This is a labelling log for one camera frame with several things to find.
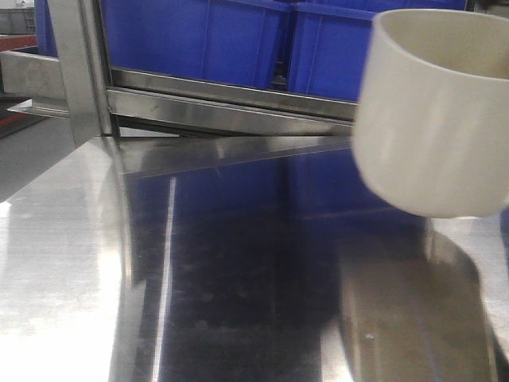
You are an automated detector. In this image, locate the left blue plastic crate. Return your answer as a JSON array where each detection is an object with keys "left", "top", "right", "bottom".
[{"left": 101, "top": 1, "right": 291, "bottom": 88}]

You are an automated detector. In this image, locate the blue plastic crate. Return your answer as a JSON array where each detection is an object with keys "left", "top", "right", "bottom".
[
  {"left": 101, "top": 1, "right": 291, "bottom": 88},
  {"left": 286, "top": 1, "right": 467, "bottom": 102}
]

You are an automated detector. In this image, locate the right blue plastic crate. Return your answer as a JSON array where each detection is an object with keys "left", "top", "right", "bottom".
[{"left": 286, "top": 1, "right": 467, "bottom": 102}]

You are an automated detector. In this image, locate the far left blue crate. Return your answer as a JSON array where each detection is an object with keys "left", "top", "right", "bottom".
[{"left": 34, "top": 0, "right": 57, "bottom": 57}]

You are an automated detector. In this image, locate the stainless steel shelf frame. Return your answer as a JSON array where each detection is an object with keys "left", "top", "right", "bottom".
[{"left": 0, "top": 0, "right": 509, "bottom": 147}]

